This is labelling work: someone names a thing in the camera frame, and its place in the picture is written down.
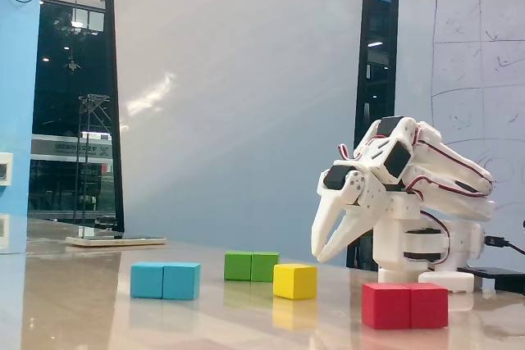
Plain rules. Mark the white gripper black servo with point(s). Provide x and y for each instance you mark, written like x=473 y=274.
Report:
x=345 y=193

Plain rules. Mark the flat light wooden board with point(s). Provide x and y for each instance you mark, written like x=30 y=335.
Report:
x=115 y=241

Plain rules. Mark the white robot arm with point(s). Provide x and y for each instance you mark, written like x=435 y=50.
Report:
x=451 y=163

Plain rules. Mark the green wooden block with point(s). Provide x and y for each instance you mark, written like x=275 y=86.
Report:
x=250 y=266

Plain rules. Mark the black flat device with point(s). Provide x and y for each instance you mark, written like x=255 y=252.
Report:
x=504 y=278

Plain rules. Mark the white wall socket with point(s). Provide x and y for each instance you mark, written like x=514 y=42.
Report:
x=5 y=169

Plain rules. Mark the yellow wooden cube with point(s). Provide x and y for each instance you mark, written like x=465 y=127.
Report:
x=294 y=282

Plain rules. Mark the red wooden block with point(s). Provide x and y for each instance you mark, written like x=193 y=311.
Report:
x=404 y=307

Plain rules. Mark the whiteboard with marker drawings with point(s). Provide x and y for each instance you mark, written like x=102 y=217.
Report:
x=492 y=59

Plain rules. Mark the blue wooden block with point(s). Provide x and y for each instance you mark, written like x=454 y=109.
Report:
x=164 y=281

